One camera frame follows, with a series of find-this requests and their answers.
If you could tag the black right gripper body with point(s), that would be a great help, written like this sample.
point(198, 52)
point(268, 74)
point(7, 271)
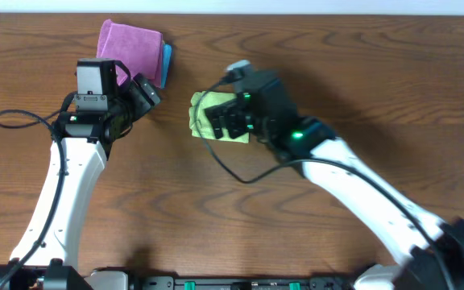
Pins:
point(241, 122)

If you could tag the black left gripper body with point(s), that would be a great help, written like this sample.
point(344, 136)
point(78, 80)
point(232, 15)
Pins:
point(135, 97)

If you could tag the green microfiber cloth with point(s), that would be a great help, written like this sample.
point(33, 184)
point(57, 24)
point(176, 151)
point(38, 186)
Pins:
point(198, 122)

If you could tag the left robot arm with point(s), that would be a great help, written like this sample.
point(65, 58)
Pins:
point(87, 124)

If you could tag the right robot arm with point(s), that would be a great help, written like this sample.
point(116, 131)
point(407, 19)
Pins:
point(428, 252)

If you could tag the purple folded microfiber cloth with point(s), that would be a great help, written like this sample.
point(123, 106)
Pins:
point(139, 49)

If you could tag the blue folded cloth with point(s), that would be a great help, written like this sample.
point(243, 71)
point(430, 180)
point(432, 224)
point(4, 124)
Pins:
point(167, 54)

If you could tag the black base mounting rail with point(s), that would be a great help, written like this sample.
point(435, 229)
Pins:
point(256, 283)

